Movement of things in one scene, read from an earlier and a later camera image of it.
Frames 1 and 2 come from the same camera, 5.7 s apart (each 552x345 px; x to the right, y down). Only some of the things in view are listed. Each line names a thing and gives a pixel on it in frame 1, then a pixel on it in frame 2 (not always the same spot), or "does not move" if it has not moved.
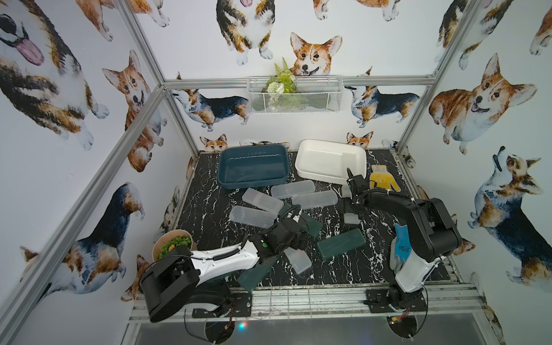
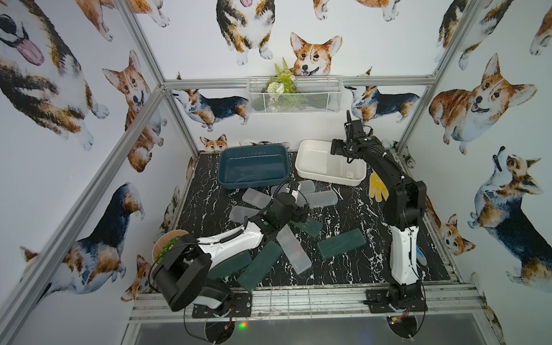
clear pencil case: (319, 198) does not move
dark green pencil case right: (341, 243) does not move
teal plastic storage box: (251, 166) does not move
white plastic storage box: (328, 160) does not move
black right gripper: (345, 206) -> (336, 144)
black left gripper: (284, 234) -> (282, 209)
